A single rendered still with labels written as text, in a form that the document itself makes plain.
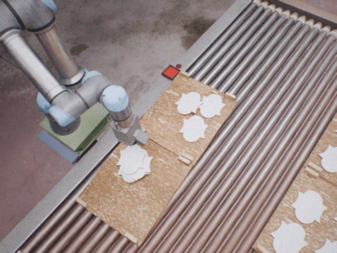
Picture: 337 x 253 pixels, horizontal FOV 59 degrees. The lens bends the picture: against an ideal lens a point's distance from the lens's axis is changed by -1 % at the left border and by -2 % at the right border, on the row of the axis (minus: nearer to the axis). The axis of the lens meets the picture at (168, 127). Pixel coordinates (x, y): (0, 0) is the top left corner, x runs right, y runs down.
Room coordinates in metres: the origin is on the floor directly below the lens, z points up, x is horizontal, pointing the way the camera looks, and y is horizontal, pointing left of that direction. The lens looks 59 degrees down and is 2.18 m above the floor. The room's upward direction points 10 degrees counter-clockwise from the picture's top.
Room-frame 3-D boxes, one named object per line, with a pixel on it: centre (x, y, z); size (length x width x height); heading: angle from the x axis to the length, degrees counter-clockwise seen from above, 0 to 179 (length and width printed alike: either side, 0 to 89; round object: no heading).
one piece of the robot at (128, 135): (0.58, 0.13, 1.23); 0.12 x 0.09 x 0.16; 55
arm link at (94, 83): (0.67, 0.22, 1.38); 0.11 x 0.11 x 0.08; 35
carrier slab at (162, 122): (0.80, -0.10, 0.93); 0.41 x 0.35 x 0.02; 137
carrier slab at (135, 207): (0.49, 0.18, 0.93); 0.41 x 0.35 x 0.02; 138
